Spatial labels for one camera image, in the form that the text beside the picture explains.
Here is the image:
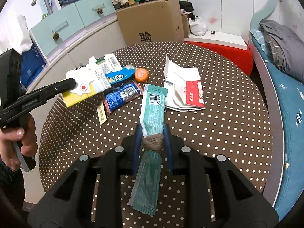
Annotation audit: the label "white green medicine box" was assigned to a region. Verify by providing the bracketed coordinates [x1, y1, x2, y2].
[89, 53, 122, 74]

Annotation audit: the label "person's left hand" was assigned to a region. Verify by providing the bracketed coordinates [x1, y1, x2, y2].
[1, 114, 38, 171]

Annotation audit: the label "dark blue snack wrapper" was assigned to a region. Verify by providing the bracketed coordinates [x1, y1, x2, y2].
[104, 80, 143, 114]

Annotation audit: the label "brown polka dot tablecloth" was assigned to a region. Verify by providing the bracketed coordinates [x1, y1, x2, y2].
[37, 40, 273, 228]

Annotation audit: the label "white paper shopping bag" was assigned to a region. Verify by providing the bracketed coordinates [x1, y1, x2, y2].
[0, 15, 32, 55]

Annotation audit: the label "blue shopping bag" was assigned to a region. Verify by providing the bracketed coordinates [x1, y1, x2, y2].
[20, 44, 45, 88]

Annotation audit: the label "large cardboard box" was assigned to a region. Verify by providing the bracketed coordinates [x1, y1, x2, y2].
[116, 0, 184, 45]

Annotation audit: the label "teal drawer unit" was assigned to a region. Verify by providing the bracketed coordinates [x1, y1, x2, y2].
[31, 0, 115, 55]

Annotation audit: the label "yellow paper box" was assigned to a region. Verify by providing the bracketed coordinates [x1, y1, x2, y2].
[62, 64, 111, 108]

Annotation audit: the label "red storage bench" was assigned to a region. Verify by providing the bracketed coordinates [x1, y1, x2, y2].
[186, 41, 253, 76]

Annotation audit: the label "white wardrobe doors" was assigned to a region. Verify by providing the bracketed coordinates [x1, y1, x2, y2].
[144, 0, 274, 43]

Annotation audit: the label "teal snack wrapper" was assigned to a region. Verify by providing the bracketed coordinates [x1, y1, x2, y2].
[128, 84, 167, 216]

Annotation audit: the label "white red paper packet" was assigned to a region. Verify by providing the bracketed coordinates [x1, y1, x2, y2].
[163, 57, 205, 112]

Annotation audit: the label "orange bottle cap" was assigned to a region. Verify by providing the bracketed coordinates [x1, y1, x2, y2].
[134, 68, 149, 83]

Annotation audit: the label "grey folded blanket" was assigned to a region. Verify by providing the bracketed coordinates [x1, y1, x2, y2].
[260, 20, 303, 82]

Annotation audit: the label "curved white cabinet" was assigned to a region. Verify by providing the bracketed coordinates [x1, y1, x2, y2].
[24, 19, 126, 204]

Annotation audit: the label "teal bed mattress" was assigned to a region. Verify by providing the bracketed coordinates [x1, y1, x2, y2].
[249, 36, 303, 219]

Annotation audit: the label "blue cookie wrapper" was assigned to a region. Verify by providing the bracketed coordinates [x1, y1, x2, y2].
[106, 67, 135, 85]

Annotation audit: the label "white plastic bag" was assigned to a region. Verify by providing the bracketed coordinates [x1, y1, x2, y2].
[189, 17, 208, 36]

